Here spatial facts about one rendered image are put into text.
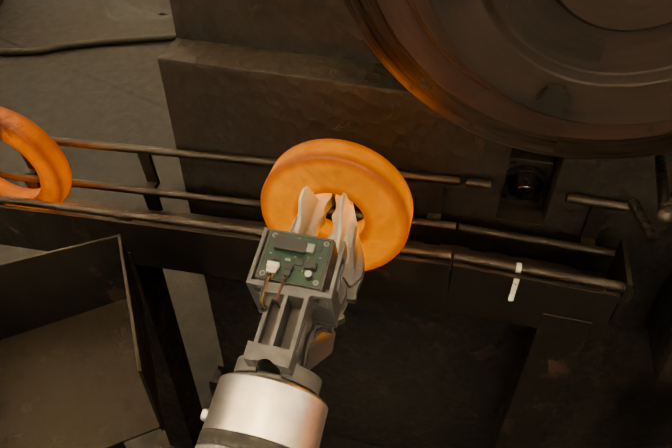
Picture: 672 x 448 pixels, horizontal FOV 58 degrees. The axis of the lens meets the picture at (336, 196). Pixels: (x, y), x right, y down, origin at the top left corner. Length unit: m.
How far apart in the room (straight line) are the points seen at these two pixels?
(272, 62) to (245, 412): 0.45
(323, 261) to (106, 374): 0.39
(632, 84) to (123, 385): 0.62
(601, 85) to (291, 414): 0.33
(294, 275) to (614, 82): 0.28
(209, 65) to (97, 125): 1.58
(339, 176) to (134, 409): 0.37
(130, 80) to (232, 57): 1.79
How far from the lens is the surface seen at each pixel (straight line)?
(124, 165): 2.11
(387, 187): 0.57
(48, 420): 0.81
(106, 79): 2.61
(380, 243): 0.62
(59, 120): 2.42
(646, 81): 0.50
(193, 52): 0.81
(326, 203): 0.59
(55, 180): 0.94
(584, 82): 0.50
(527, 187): 0.80
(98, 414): 0.78
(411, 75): 0.59
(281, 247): 0.50
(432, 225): 0.79
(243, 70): 0.77
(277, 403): 0.46
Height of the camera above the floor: 1.25
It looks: 42 degrees down
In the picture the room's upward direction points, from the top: straight up
